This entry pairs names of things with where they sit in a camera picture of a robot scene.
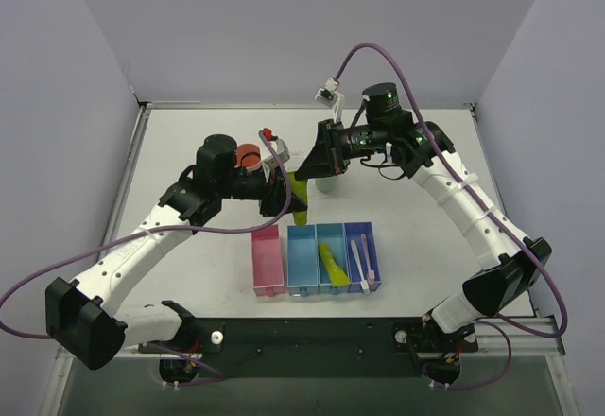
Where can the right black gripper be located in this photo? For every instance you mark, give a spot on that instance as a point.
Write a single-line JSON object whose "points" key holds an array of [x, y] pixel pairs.
{"points": [[335, 148]]}

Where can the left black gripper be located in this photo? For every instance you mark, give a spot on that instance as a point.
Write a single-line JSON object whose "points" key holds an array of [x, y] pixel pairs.
{"points": [[272, 194]]}

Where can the yellow-green toothpaste tube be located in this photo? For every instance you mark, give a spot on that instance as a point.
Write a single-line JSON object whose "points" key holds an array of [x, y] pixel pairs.
{"points": [[338, 277], [299, 203]]}

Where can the orange plastic cup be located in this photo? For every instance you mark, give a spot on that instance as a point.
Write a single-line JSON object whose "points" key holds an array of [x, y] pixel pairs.
{"points": [[248, 157]]}

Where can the green plastic cup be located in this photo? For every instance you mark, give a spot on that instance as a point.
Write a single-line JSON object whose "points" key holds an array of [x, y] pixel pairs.
{"points": [[326, 185]]}

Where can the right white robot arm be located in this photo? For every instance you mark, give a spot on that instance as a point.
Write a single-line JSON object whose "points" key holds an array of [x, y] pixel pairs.
{"points": [[509, 259]]}

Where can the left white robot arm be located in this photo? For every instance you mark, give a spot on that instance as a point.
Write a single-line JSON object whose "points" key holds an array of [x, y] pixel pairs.
{"points": [[86, 315]]}

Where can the white toothbrush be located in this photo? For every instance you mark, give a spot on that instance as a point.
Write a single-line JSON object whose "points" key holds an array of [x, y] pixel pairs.
{"points": [[363, 282]]}

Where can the pink toothbrush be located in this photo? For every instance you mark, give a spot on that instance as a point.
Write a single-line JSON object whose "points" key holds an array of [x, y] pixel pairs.
{"points": [[370, 271]]}

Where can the light blue bin middle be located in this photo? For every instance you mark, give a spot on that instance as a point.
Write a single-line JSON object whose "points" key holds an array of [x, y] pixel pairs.
{"points": [[333, 236]]}

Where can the light blue bin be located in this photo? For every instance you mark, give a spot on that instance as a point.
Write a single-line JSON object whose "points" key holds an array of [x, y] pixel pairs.
{"points": [[302, 261], [333, 236]]}

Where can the purple-blue storage bin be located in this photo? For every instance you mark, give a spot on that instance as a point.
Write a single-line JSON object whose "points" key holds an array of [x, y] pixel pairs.
{"points": [[362, 257]]}

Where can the pink storage bin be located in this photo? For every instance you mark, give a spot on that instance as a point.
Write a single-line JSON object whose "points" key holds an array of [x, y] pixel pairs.
{"points": [[268, 277]]}

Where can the light blue bin left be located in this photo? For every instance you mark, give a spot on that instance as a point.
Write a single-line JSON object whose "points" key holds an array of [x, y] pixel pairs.
{"points": [[302, 261]]}

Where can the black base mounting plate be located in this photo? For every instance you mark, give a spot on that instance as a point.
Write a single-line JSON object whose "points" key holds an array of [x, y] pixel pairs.
{"points": [[376, 347]]}

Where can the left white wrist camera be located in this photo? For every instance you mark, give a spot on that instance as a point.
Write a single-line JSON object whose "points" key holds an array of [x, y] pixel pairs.
{"points": [[275, 155]]}

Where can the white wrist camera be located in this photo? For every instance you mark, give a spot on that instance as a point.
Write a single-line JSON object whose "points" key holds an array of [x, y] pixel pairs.
{"points": [[275, 155], [329, 96]]}

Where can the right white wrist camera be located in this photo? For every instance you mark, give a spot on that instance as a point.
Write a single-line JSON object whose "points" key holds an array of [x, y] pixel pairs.
{"points": [[329, 96]]}

